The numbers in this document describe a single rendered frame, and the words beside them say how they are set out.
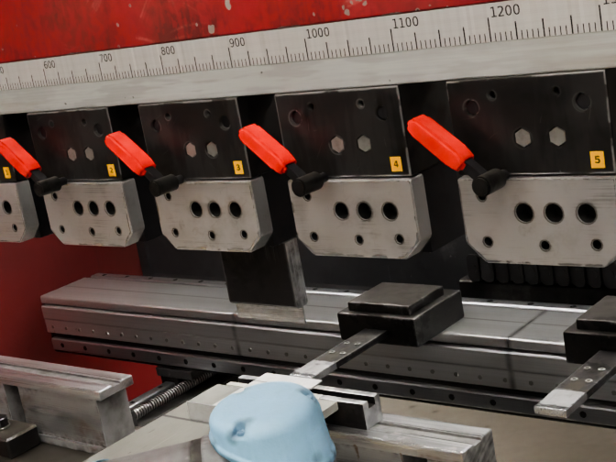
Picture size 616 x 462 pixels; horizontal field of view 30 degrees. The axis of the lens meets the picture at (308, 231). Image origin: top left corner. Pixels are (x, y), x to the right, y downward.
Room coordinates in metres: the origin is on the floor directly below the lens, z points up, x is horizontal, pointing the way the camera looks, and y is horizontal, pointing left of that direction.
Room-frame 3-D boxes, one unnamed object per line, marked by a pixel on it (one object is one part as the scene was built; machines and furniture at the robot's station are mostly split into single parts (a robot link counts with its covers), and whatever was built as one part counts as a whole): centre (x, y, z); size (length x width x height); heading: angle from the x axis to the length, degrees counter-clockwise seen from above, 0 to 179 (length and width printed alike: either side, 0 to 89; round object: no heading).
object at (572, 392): (1.13, -0.29, 1.01); 0.26 x 0.12 x 0.05; 139
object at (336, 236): (1.11, -0.07, 1.26); 0.15 x 0.09 x 0.17; 49
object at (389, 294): (1.33, -0.05, 1.01); 0.26 x 0.12 x 0.05; 139
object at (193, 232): (1.24, 0.08, 1.26); 0.15 x 0.09 x 0.17; 49
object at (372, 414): (1.21, 0.04, 0.99); 0.20 x 0.03 x 0.03; 49
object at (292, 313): (1.23, 0.06, 1.13); 0.10 x 0.02 x 0.10; 49
